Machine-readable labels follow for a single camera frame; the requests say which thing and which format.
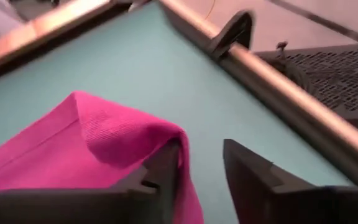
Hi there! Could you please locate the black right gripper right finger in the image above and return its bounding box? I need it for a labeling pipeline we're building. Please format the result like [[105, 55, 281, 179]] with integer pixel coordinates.
[[223, 138, 358, 224]]

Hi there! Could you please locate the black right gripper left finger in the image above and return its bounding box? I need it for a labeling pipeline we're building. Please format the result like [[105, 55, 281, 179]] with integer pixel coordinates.
[[0, 139, 180, 224]]

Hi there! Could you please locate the pink towel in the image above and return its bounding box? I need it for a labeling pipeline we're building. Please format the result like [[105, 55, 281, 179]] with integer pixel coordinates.
[[0, 90, 205, 224]]

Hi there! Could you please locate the black mesh computer tower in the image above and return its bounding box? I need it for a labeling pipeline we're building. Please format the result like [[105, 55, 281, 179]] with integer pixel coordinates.
[[255, 42, 358, 142]]

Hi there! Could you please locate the black table clamp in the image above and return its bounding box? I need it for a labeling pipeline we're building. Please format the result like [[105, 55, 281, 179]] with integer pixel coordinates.
[[208, 10, 255, 60]]

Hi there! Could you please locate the black aluminium table frame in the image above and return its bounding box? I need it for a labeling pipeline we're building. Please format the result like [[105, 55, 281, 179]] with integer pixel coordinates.
[[0, 0, 358, 188]]

